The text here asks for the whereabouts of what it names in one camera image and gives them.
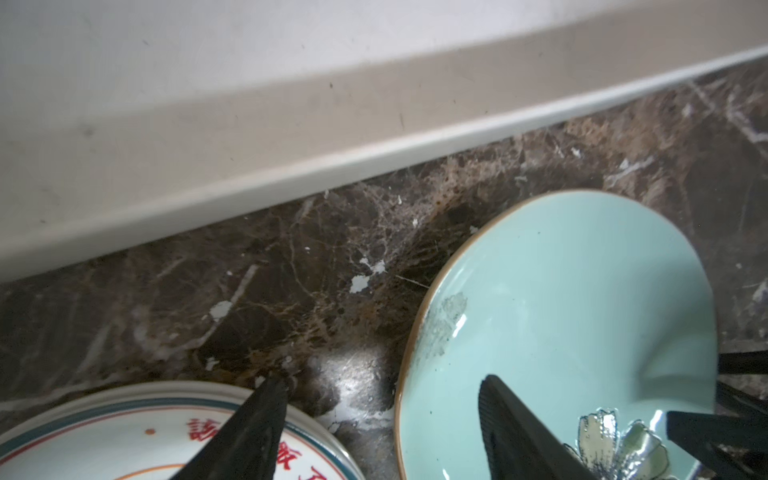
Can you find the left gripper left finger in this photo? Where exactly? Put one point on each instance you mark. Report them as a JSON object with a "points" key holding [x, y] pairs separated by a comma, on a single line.
{"points": [[246, 447]]}

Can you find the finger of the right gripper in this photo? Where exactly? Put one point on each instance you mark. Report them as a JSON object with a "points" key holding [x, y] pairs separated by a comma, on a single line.
{"points": [[742, 363], [731, 447]]}

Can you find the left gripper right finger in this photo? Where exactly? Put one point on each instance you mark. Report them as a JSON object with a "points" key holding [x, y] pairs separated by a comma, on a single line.
{"points": [[517, 444]]}

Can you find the white plate orange sunburst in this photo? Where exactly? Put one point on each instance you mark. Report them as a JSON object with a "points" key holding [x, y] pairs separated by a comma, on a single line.
{"points": [[151, 431]]}

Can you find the mint green flower plate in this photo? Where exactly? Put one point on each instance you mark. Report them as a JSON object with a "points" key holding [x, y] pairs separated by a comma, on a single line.
{"points": [[593, 309]]}

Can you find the white plastic bin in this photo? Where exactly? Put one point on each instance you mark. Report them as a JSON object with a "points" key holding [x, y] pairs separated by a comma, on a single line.
{"points": [[123, 122]]}

